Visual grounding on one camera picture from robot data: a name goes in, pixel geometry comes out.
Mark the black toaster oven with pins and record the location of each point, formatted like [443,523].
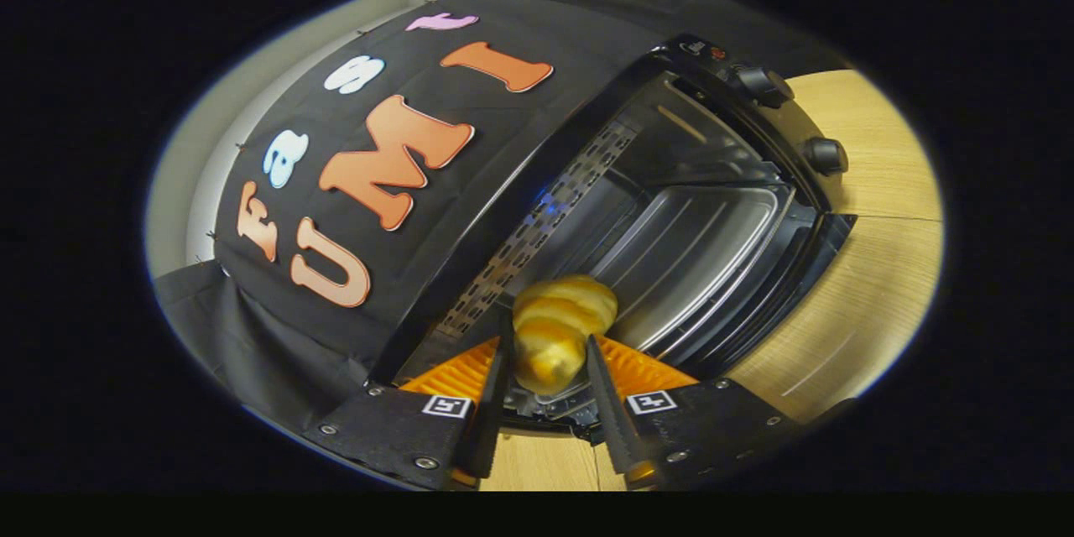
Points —
[696,235]

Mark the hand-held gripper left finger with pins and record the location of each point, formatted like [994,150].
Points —
[491,411]

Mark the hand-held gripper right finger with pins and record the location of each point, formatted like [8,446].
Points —
[612,411]

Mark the golden croissant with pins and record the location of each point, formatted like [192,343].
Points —
[558,319]

